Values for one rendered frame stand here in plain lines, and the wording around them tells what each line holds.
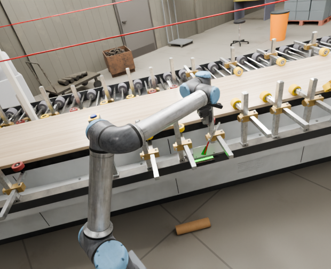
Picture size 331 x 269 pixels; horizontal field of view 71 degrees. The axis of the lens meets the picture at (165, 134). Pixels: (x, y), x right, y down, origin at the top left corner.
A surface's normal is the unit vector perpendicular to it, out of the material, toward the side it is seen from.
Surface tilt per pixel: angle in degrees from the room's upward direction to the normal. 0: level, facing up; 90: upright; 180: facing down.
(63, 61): 90
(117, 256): 5
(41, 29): 90
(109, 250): 5
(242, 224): 0
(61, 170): 90
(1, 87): 90
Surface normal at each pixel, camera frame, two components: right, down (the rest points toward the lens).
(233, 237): -0.17, -0.81
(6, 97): 0.64, 0.33
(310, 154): 0.17, 0.53
